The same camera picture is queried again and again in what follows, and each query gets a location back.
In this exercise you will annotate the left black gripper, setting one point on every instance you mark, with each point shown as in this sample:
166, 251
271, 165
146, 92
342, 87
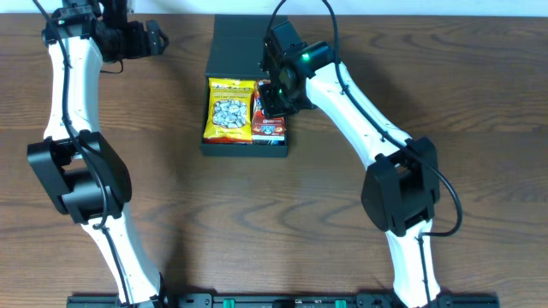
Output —
153, 38

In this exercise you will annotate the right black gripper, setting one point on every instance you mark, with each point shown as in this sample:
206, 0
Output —
271, 108

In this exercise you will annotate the black gift box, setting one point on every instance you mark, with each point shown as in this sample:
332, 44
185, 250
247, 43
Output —
236, 50

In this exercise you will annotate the red Hello Panda box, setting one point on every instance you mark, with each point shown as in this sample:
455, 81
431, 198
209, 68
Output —
265, 131

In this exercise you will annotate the yellow snack bag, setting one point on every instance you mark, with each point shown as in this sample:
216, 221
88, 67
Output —
229, 111

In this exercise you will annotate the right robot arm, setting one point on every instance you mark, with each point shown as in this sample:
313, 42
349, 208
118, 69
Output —
398, 193

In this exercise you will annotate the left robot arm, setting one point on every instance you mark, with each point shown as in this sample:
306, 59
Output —
79, 170

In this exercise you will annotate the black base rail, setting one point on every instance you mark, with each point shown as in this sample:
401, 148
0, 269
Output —
361, 300

